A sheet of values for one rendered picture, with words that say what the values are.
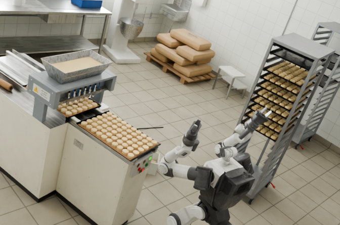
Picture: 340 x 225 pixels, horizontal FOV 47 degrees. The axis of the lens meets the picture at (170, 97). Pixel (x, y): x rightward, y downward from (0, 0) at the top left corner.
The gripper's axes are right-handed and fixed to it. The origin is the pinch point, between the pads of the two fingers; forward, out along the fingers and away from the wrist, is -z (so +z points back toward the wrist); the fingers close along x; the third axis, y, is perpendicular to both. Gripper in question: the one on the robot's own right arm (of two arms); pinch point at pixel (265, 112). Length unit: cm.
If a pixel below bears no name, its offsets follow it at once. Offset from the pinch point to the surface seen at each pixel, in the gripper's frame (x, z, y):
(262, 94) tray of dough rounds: -66, 25, 107
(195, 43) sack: -97, 110, 390
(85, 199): 49, 167, 15
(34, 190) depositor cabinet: 86, 195, 28
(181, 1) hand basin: -78, 101, 536
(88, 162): 67, 134, 24
